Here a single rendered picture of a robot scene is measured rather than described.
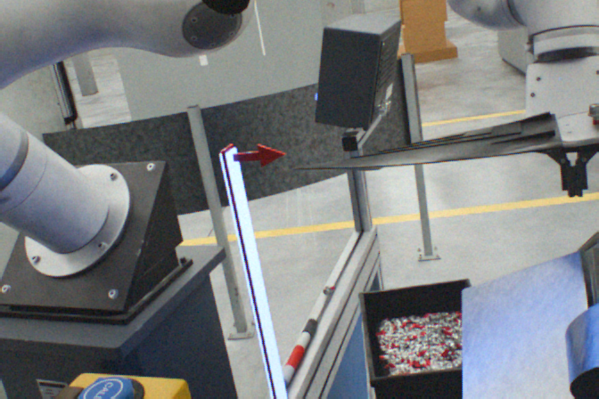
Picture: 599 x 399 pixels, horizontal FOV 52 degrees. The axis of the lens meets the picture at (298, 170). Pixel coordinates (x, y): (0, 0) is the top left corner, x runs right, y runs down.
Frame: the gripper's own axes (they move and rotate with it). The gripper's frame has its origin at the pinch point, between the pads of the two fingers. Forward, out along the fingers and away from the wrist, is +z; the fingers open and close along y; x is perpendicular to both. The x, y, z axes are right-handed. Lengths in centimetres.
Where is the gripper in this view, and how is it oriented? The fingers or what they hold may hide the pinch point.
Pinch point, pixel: (573, 180)
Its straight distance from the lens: 84.8
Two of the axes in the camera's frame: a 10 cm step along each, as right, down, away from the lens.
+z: 0.8, 10.0, 0.1
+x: 3.4, -0.3, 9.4
